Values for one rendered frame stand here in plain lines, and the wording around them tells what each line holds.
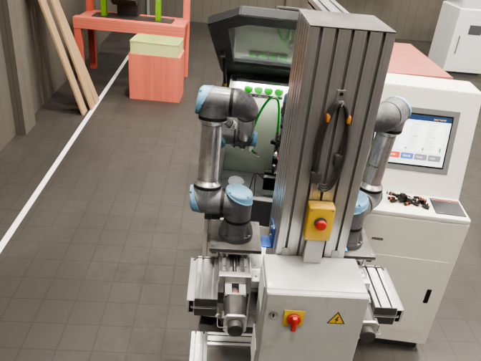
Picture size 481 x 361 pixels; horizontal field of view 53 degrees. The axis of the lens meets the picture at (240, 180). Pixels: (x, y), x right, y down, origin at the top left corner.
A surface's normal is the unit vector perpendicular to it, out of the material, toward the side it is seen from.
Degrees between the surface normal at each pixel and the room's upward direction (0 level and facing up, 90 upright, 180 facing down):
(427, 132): 76
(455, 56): 90
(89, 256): 0
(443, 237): 90
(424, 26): 90
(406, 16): 90
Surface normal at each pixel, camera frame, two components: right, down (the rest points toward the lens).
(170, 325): 0.08, -0.87
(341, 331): 0.02, 0.49
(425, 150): -0.07, 0.26
